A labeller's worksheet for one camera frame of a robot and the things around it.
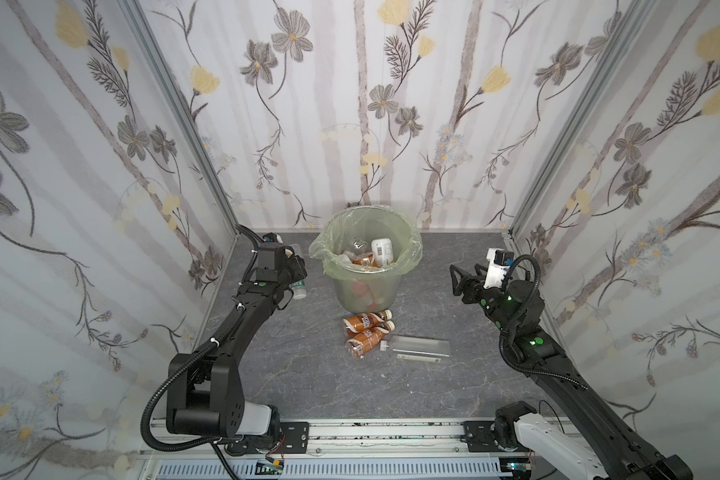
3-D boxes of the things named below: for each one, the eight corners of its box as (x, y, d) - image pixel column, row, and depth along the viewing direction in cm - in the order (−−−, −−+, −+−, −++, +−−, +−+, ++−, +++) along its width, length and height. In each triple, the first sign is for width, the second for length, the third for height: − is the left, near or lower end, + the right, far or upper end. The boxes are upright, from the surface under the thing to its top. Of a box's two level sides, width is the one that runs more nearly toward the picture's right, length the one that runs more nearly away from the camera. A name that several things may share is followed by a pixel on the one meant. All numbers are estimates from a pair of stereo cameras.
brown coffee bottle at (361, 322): (347, 339, 93) (346, 331, 88) (343, 325, 96) (342, 317, 91) (393, 326, 96) (395, 318, 91) (388, 313, 99) (389, 305, 94)
